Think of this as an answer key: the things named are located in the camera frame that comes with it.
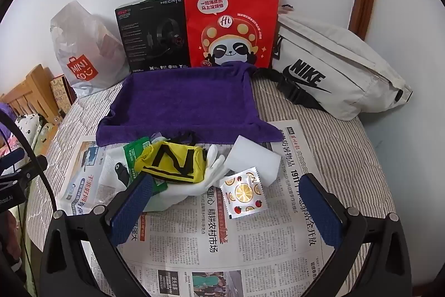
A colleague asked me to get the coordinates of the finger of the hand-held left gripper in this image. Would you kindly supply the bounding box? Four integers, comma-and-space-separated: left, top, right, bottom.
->
0, 148, 26, 170
0, 155, 48, 184

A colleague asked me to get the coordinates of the white plastic shopping bag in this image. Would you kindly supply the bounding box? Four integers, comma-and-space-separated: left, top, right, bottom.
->
50, 1, 131, 99

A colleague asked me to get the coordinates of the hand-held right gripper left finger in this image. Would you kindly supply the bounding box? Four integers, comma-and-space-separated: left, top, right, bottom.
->
40, 173, 155, 297

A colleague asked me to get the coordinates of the newspaper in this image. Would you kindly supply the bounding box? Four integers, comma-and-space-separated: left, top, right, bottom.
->
57, 119, 369, 297

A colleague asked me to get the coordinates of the black headset box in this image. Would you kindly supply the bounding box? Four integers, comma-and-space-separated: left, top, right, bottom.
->
115, 0, 191, 73

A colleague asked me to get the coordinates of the red panda paper bag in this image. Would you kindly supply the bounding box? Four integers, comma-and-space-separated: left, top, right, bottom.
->
183, 0, 281, 70

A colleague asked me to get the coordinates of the purple plush toy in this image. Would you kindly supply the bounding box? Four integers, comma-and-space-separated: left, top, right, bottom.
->
0, 102, 14, 125

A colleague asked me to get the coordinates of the white glove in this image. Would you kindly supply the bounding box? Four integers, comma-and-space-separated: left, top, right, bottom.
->
144, 144, 232, 212

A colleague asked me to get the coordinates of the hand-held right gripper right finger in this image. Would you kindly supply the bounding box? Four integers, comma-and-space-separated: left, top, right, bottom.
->
298, 173, 412, 297

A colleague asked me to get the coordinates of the cream waist bag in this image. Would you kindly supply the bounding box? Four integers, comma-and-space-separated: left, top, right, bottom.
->
254, 3, 414, 122

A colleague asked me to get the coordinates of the wooden headboard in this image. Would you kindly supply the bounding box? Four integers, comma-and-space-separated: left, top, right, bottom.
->
0, 64, 75, 131

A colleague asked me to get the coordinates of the spotted white pillow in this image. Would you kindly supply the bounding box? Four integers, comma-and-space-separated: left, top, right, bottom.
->
14, 112, 58, 158

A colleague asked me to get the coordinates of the purple towel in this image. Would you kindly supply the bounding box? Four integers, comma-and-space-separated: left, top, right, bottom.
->
96, 62, 284, 147

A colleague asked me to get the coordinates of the black watch strap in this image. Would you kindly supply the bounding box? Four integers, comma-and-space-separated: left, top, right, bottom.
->
115, 161, 131, 184

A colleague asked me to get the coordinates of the green wipe packet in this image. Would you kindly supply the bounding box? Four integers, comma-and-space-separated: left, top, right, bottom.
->
124, 137, 164, 191

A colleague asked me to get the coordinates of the fruit print sachet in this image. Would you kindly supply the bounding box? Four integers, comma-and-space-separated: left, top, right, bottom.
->
219, 166, 268, 219

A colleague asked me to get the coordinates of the white sponge block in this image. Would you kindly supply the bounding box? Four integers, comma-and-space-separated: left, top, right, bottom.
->
222, 134, 283, 188

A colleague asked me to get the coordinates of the brown patterned box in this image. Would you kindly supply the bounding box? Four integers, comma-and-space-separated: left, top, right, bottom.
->
50, 74, 77, 110

